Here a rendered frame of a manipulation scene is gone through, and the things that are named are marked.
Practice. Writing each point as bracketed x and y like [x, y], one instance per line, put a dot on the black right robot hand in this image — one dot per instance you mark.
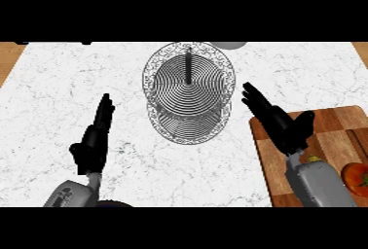
[282, 128]

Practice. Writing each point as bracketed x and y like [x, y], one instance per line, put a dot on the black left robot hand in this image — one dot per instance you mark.
[94, 142]

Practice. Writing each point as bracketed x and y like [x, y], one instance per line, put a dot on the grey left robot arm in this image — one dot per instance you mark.
[78, 193]

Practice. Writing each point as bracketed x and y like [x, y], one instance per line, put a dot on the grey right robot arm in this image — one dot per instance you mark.
[316, 184]

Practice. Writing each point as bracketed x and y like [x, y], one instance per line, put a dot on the wooden cutting board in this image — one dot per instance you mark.
[316, 136]

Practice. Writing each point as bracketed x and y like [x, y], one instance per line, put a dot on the red tomato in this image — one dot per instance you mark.
[356, 178]

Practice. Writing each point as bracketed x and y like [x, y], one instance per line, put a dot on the dark round object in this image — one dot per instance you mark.
[114, 204]

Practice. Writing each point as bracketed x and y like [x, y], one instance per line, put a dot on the grey round object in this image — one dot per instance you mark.
[229, 45]

